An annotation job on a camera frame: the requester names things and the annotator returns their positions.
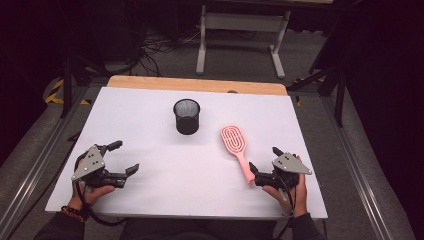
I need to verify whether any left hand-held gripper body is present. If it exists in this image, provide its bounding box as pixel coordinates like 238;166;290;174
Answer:
71;144;129;190

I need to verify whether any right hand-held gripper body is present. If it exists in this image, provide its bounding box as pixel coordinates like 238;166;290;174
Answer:
254;152;314;192

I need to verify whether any pink hairbrush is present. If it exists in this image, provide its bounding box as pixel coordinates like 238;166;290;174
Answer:
219;125;257;185

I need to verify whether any black mesh pen holder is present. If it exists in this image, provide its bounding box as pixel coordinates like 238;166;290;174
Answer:
172;98;202;136

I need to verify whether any person's left hand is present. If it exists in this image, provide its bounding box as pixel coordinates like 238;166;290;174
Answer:
68;158;116;212

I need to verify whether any person's right hand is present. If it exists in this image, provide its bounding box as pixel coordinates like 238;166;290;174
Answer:
261;155;309;219

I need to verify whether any yellow black hazard tape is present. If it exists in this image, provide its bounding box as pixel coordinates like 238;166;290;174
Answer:
292;77;327;108
44;78;93;106

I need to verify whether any black metal stand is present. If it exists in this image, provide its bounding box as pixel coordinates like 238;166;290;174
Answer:
59;54;113;120
286;63;348;128

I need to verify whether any person's dark lap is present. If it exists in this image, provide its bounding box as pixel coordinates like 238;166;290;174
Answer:
119;218;278;240

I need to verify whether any wooden table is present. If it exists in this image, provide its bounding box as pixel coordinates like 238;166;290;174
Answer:
106;75;289;97

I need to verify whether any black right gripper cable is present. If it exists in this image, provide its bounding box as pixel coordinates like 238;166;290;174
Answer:
272;169;298;240

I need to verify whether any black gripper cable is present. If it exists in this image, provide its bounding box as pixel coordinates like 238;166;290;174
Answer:
73;156;128;228
272;169;298;240

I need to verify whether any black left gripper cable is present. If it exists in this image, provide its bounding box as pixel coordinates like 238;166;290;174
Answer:
73;156;128;228

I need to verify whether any beaded bracelet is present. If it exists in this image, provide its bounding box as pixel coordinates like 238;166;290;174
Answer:
60;205;87;224

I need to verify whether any aluminium floor rail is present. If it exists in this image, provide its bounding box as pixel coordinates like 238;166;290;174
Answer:
320;96;396;240
0;85;90;236

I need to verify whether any bundle of black floor cables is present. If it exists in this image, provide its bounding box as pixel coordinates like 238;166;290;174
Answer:
131;28;203;78

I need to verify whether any grey metal table frame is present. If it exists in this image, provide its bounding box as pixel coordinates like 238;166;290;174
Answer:
195;0;292;80

